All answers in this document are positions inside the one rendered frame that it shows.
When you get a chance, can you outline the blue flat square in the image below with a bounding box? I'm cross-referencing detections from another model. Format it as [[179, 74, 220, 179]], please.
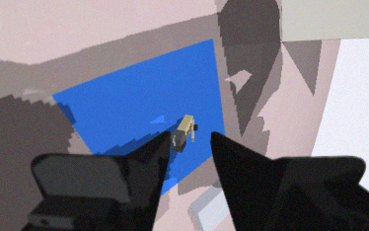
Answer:
[[51, 39, 226, 196]]

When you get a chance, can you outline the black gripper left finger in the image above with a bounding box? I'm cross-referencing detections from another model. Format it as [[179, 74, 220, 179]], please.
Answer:
[[31, 131, 171, 231]]

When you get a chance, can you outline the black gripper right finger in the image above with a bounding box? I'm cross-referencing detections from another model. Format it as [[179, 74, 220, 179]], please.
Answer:
[[210, 131, 366, 231]]

